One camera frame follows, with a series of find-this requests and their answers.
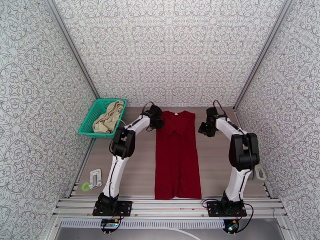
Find teal plastic laundry basket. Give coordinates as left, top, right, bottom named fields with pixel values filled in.
left=78, top=98, right=128, bottom=139

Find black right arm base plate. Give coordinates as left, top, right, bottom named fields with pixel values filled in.
left=207, top=200, right=247, bottom=217

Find aluminium rail frame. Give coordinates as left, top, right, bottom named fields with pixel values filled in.
left=52, top=195, right=288, bottom=220

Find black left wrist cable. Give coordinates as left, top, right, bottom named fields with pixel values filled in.
left=140, top=102, right=154, bottom=118

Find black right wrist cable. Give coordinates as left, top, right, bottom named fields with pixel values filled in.
left=213, top=100, right=228, bottom=120

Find white slotted cable duct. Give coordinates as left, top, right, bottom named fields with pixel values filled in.
left=60, top=220, right=226, bottom=228

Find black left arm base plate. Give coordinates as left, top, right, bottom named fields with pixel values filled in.
left=92, top=200, right=133, bottom=217

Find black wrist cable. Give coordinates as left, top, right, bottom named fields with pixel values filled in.
left=140, top=102, right=154, bottom=118
left=213, top=100, right=228, bottom=120

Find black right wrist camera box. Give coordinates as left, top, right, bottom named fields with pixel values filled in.
left=206, top=107, right=218, bottom=120

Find beige drawstring shorts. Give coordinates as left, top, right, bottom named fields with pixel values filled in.
left=92, top=100, right=127, bottom=134

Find white plastic holder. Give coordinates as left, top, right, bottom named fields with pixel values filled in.
left=89, top=168, right=102, bottom=190

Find light grey handle device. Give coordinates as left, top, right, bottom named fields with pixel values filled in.
left=252, top=164, right=266, bottom=183

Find aluminium corner post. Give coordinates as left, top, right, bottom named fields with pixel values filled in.
left=44, top=0, right=100, bottom=100
left=232, top=0, right=294, bottom=111

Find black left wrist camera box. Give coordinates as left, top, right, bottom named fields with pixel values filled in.
left=149, top=104, right=162, bottom=117

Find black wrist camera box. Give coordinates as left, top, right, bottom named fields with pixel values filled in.
left=149, top=104, right=162, bottom=117
left=206, top=107, right=218, bottom=120

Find red shirt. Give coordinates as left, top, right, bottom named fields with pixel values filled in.
left=154, top=110, right=202, bottom=200

